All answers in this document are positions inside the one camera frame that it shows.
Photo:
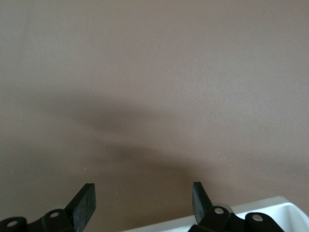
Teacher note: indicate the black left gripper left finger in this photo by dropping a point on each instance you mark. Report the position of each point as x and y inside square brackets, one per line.
[82, 205]

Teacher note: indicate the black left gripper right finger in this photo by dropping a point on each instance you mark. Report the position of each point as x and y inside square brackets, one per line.
[200, 205]

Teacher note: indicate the white plastic drawer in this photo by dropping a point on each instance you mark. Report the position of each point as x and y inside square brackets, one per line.
[265, 207]

